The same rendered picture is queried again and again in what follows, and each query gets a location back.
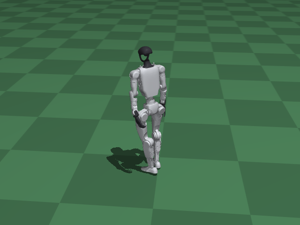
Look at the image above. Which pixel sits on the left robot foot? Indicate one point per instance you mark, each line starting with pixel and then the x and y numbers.
pixel 147 169

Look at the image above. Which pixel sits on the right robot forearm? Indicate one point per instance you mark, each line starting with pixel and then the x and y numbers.
pixel 163 95

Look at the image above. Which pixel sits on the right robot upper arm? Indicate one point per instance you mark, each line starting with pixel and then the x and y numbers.
pixel 162 77

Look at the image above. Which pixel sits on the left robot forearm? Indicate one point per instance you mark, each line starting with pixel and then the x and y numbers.
pixel 133 102

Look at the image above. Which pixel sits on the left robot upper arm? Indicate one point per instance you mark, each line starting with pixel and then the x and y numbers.
pixel 133 81

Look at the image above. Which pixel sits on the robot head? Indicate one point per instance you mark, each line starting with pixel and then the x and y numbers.
pixel 145 50

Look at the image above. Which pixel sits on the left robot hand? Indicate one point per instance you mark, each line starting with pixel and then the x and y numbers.
pixel 138 120

